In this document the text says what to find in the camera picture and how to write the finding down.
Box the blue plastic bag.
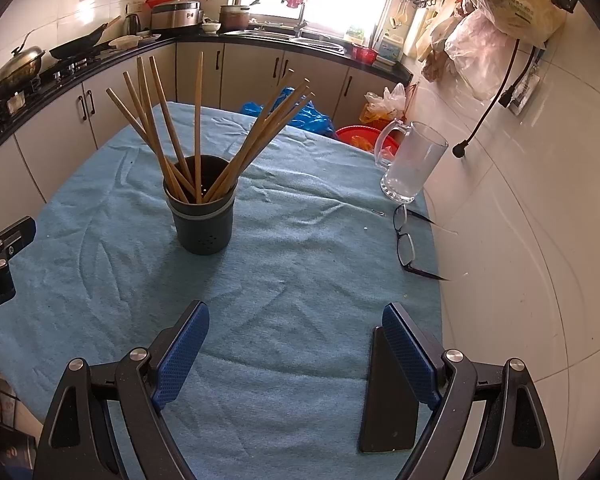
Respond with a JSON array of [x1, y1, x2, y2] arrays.
[[240, 87, 337, 139]]

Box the red plastic basin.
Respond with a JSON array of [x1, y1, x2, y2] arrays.
[[335, 125, 402, 162]]

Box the row of beige base cabinets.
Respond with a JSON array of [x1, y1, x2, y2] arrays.
[[0, 40, 407, 207]]

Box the brown clay pot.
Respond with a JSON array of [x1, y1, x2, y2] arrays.
[[219, 4, 252, 34]]

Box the gas stove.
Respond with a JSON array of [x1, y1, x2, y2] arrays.
[[40, 52, 104, 84]]

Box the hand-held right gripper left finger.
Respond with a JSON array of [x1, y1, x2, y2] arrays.
[[32, 300, 211, 480]]

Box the black power cable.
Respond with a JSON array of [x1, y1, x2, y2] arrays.
[[452, 40, 522, 159]]

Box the black utensil holder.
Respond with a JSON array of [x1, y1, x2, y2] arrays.
[[162, 155, 239, 256]]

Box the orange and clear plastic bag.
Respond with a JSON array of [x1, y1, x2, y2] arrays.
[[360, 82, 409, 126]]

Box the steel rice cooker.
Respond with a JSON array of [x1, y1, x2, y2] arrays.
[[150, 0, 204, 31]]

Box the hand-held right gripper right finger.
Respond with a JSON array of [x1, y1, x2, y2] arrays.
[[381, 302, 561, 480]]

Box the bunch of wooden chopsticks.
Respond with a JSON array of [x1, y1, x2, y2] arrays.
[[105, 51, 316, 205]]

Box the steel pot with lid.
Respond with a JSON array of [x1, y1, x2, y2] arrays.
[[0, 32, 47, 99]]

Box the black smartphone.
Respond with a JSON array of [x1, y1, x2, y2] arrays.
[[357, 326, 434, 455]]

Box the wall power strip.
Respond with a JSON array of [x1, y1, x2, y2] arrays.
[[507, 70, 539, 116]]

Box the clear glass mug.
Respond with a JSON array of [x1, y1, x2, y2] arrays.
[[374, 119, 450, 205]]

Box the blue terry table cloth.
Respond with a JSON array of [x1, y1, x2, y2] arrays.
[[0, 101, 447, 480]]

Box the kitchen faucet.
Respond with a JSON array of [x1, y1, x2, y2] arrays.
[[295, 2, 311, 39]]

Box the hanging plastic bags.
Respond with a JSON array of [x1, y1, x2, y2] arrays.
[[420, 0, 569, 102]]

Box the black eyeglasses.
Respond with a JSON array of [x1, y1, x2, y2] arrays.
[[392, 203, 457, 282]]

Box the black wok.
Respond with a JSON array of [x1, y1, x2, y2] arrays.
[[49, 15, 124, 61]]

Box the black kitchen countertop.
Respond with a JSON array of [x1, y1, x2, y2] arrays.
[[0, 27, 414, 171]]

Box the white bowls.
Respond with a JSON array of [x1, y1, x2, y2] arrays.
[[109, 34, 162, 50]]

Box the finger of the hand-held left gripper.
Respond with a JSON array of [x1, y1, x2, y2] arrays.
[[0, 216, 37, 277]]

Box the steel kitchen sink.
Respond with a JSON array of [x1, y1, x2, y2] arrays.
[[235, 27, 347, 54]]

